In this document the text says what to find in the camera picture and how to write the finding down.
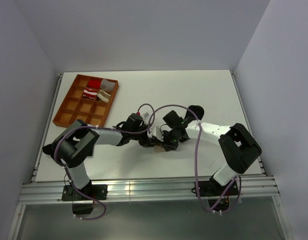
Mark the beige red sock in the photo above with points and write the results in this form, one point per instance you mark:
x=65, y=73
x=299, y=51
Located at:
x=159, y=149

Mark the grey rolled sock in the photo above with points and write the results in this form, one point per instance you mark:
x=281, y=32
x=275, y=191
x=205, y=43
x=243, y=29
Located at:
x=107, y=85

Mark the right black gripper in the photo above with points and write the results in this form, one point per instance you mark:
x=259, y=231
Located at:
x=168, y=146

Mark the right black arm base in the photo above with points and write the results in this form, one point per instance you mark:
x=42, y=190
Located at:
x=209, y=188

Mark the beige white rolled sock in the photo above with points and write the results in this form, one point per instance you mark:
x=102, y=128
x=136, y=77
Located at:
x=103, y=96

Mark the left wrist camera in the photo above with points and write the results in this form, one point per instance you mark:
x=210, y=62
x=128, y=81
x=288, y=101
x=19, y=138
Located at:
x=145, y=116

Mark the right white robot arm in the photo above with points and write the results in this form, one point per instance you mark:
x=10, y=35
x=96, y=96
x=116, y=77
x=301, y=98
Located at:
x=239, y=148

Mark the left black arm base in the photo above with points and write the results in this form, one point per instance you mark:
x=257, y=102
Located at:
x=84, y=200

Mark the red white striped sock roll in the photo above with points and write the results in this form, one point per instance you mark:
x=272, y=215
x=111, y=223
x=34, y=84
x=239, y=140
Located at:
x=89, y=93

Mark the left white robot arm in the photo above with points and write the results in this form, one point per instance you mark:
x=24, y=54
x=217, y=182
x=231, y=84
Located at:
x=75, y=144

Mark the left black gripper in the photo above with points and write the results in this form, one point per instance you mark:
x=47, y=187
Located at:
x=148, y=142

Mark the red rolled sock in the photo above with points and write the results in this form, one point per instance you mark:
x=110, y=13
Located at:
x=94, y=83

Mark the orange compartment tray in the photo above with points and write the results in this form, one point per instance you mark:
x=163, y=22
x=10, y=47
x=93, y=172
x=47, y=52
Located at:
x=75, y=107

